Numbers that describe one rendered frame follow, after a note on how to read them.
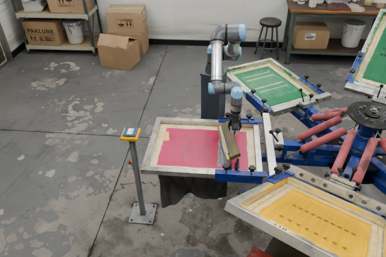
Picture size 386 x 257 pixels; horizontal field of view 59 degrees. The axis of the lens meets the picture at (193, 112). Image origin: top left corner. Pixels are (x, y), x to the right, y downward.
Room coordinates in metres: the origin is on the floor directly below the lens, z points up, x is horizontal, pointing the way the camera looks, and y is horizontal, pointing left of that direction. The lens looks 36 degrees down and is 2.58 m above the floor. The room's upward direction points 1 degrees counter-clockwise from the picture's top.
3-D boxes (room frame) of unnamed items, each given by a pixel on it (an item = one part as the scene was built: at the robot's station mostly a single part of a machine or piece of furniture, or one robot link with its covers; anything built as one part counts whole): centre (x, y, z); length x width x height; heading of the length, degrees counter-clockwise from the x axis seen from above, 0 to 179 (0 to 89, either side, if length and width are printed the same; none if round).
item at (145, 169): (1.84, -0.08, 0.97); 0.79 x 0.58 x 0.04; 84
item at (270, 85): (2.55, -0.76, 1.05); 1.08 x 0.61 x 0.23; 24
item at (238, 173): (1.53, -0.28, 0.97); 0.30 x 0.05 x 0.07; 84
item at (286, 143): (1.78, -0.63, 1.02); 0.17 x 0.06 x 0.05; 84
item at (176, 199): (1.64, 0.00, 0.74); 0.46 x 0.04 x 0.42; 84
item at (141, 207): (2.02, 0.47, 0.48); 0.22 x 0.22 x 0.96; 84
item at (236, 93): (1.84, -0.28, 1.38); 0.09 x 0.08 x 0.11; 177
